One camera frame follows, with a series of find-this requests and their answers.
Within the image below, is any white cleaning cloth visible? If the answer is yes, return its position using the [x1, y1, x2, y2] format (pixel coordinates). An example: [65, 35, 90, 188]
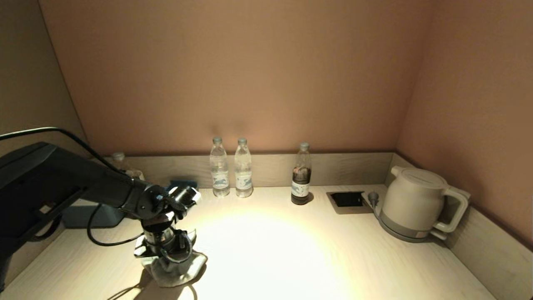
[141, 251, 207, 288]

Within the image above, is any blue-grey tissue box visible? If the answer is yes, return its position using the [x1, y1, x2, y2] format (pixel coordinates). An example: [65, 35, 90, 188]
[62, 199, 125, 228]

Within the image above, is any clear water plastic bottle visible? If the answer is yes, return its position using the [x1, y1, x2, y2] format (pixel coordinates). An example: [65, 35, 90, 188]
[209, 136, 230, 197]
[234, 138, 254, 198]

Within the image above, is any dark tea plastic bottle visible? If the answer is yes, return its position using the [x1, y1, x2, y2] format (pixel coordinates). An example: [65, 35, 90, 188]
[291, 142, 312, 205]
[111, 152, 145, 180]

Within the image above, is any black recessed power socket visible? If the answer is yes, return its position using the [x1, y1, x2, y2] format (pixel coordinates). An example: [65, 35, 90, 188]
[327, 191, 374, 215]

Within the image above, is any grey kettle base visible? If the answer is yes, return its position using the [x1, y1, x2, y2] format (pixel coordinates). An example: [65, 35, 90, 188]
[377, 215, 449, 245]

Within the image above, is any white electric kettle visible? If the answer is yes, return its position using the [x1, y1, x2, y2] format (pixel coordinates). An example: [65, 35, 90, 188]
[380, 166, 472, 242]

